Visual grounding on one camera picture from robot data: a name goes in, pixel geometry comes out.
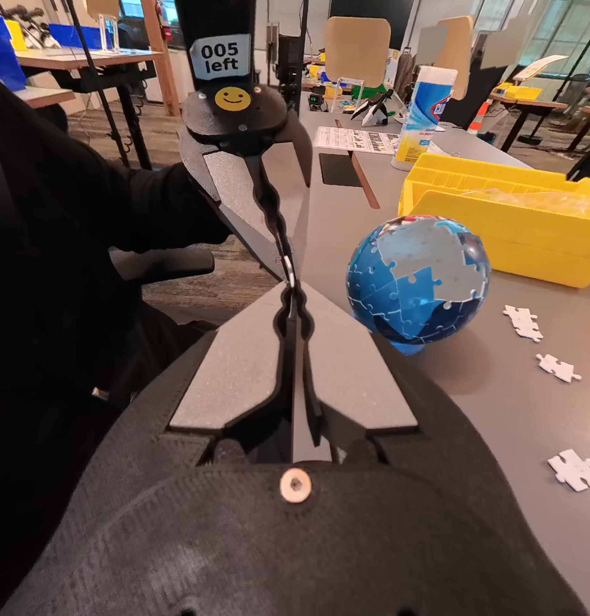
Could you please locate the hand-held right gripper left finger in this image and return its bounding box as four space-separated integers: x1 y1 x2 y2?
168 281 293 431

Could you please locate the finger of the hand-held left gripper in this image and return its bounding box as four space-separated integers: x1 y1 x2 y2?
260 140 309 286
202 151 288 284

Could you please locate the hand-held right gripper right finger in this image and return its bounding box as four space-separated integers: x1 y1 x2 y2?
294 281 419 431

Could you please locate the person's left forearm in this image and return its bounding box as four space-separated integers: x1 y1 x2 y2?
102 161 234 256

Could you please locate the blue puzzle ball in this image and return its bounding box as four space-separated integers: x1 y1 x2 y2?
346 215 492 345

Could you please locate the white puzzle piece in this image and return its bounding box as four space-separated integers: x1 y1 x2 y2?
536 353 582 385
503 304 545 344
547 449 590 493

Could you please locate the black flat mat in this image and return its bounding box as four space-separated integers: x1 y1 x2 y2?
318 152 364 188

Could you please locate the brown wooden stick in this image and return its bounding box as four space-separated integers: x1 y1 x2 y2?
334 119 381 210

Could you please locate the printed paper sheet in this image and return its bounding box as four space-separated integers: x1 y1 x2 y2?
313 125 402 156

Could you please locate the black tripod pole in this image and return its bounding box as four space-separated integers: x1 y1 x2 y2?
65 0 153 170

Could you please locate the cardboard sign on acrylic stand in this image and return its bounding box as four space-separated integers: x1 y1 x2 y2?
435 15 475 101
84 0 123 55
324 16 393 101

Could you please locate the wooden desk with black legs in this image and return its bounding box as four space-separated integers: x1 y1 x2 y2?
15 47 167 170

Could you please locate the cleaning wipes canister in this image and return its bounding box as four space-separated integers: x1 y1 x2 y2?
390 64 459 172

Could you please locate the low blue bin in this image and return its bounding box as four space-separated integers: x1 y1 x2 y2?
48 23 118 50

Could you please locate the person's black clothing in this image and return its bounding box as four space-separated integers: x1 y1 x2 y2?
0 72 218 616

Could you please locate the orange traffic cone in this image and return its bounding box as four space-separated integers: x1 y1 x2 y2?
467 100 491 136

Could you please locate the small yellow bin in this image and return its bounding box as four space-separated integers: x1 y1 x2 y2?
5 20 28 53

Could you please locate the yellow plastic bin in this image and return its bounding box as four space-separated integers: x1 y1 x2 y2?
398 152 590 289

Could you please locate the large blue bin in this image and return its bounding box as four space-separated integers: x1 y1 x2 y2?
0 16 28 92

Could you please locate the clear plastic bag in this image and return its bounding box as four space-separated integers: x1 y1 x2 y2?
466 187 590 218

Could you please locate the flat yellow tray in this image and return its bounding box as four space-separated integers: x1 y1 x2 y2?
496 83 542 100

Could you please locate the round wooden table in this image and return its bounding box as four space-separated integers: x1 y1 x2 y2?
486 90 571 154

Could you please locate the white tilted board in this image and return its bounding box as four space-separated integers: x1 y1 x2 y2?
512 54 571 81

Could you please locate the wooden post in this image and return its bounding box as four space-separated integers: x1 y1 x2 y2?
140 0 181 117

